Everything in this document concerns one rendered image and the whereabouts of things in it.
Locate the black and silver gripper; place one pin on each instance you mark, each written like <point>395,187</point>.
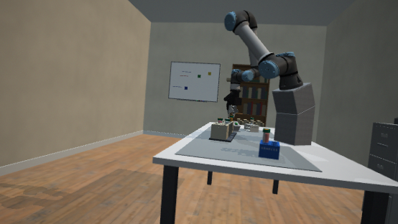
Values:
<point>235,101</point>

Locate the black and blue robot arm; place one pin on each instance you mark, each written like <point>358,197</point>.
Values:
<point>270,66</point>

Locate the grey tube rack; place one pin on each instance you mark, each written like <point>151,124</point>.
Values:
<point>251,127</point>

